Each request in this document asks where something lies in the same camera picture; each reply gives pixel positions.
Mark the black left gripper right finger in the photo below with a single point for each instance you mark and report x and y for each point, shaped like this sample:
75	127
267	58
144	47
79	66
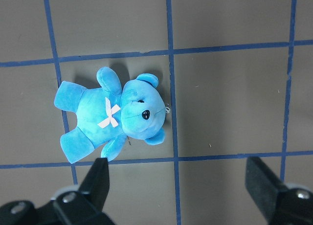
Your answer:
280	203

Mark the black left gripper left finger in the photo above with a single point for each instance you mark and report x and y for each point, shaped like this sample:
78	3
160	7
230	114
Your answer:
82	206

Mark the blue plush teddy bear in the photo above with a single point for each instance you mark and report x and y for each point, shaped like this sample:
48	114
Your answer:
108	115

